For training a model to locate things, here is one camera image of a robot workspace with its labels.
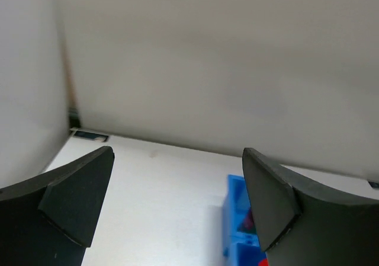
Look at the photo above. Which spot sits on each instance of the yellow-cap sauce bottle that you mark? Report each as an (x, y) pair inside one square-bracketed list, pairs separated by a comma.
[(248, 224)]

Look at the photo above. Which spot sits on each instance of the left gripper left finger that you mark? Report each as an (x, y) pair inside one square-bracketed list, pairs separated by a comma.
[(50, 219)]

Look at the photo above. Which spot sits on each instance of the right black corner label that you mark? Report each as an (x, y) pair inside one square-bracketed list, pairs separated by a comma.
[(374, 185)]

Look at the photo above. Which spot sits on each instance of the red-lid chili jar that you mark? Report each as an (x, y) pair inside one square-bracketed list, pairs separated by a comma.
[(263, 262)]

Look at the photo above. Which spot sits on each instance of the blue three-compartment plastic bin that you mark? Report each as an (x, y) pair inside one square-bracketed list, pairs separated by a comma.
[(238, 248)]

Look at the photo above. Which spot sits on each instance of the left black corner label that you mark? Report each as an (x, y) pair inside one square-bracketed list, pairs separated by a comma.
[(91, 136)]

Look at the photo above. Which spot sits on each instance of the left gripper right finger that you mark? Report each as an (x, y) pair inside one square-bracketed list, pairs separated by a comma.
[(305, 217)]

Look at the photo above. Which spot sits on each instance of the black corner label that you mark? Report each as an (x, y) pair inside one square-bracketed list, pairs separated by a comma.
[(91, 136), (374, 185)]

